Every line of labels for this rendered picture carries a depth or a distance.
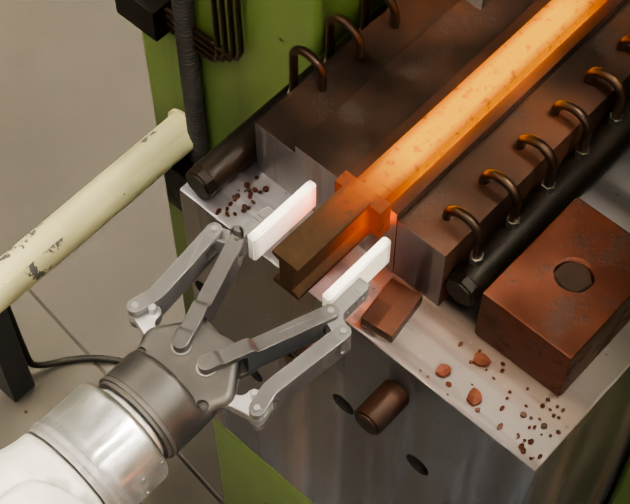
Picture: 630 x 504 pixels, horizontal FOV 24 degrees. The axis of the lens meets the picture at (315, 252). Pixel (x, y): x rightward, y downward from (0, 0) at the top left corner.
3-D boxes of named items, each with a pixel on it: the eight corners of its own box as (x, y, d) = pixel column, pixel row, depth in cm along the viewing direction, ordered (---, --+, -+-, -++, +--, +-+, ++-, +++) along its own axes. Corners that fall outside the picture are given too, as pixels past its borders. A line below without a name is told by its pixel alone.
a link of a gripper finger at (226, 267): (191, 376, 107) (173, 370, 107) (249, 255, 112) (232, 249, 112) (187, 351, 103) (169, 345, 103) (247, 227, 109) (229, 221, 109)
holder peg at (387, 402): (377, 441, 117) (378, 427, 114) (352, 421, 118) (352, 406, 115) (409, 408, 118) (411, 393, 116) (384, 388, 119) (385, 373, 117)
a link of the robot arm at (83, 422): (123, 546, 102) (183, 487, 105) (108, 496, 95) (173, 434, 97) (36, 465, 106) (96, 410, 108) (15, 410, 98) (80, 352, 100)
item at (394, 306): (391, 343, 115) (392, 336, 114) (359, 324, 116) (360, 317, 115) (422, 302, 117) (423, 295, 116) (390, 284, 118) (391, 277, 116)
